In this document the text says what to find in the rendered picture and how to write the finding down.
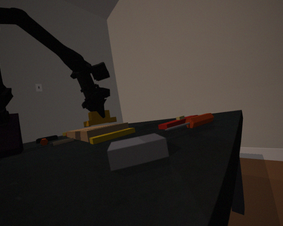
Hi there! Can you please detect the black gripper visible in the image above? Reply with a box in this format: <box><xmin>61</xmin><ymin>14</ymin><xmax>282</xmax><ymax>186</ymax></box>
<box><xmin>80</xmin><ymin>82</ymin><xmax>110</xmax><ymax>118</ymax></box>

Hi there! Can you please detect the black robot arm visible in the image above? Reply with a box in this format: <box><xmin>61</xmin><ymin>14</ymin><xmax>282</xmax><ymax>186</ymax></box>
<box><xmin>0</xmin><ymin>8</ymin><xmax>110</xmax><ymax>127</ymax></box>

